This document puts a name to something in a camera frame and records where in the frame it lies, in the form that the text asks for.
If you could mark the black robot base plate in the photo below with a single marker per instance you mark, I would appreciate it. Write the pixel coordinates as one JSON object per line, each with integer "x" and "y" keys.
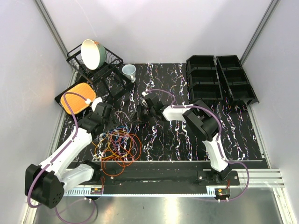
{"x": 164, "y": 178}

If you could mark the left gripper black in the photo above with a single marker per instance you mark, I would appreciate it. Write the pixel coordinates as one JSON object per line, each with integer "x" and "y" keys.
{"x": 112, "y": 119}

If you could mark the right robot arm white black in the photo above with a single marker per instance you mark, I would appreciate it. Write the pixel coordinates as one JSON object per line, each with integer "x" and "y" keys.
{"x": 201, "y": 120}

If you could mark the black bin near right column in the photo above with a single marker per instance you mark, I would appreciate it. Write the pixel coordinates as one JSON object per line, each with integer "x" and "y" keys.
{"x": 242, "y": 94}

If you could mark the black wire dish rack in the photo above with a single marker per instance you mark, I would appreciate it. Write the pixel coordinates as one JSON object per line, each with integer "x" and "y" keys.
{"x": 107, "y": 81}

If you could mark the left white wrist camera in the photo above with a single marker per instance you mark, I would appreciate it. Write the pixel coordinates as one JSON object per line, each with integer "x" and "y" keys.
{"x": 95, "y": 103}

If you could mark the black bin far right column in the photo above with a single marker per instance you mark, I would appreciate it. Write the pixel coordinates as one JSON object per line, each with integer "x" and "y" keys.
{"x": 228, "y": 62}

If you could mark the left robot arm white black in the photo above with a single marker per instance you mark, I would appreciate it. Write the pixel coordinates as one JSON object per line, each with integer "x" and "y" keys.
{"x": 47, "y": 182}

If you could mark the cream green bowl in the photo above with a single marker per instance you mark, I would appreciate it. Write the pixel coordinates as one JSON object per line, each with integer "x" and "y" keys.
{"x": 93, "y": 54}

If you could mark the light blue cup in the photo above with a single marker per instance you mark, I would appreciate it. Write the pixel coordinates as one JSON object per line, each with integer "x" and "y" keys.
{"x": 129, "y": 71}

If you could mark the black bin near left column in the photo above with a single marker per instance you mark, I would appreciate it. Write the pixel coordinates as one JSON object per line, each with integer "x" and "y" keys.
{"x": 205, "y": 91}

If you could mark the aluminium rail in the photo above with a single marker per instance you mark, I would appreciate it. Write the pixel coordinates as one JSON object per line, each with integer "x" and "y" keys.
{"x": 252, "y": 178}

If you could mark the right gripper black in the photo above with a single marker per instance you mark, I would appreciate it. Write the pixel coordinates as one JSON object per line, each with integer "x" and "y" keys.
{"x": 139, "y": 113}

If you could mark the black bin far left column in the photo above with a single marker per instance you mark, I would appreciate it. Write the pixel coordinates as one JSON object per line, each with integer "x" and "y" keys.
{"x": 200, "y": 61}

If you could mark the black bin middle right column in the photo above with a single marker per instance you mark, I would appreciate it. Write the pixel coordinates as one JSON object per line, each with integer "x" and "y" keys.
{"x": 235, "y": 76}

